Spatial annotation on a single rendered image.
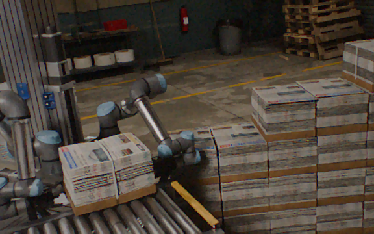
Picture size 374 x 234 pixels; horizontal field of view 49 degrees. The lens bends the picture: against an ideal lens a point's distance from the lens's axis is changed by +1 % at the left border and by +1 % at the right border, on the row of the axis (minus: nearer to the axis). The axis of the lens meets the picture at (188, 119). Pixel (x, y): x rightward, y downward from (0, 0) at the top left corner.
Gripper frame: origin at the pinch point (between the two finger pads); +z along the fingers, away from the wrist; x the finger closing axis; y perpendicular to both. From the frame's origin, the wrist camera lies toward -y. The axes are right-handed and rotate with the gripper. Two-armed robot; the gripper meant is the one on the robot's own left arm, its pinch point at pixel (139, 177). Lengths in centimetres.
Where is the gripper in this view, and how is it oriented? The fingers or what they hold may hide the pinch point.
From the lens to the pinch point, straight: 219.0
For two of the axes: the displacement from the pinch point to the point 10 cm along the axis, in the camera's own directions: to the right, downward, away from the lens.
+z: -8.9, 2.2, -4.0
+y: -0.8, -9.4, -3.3
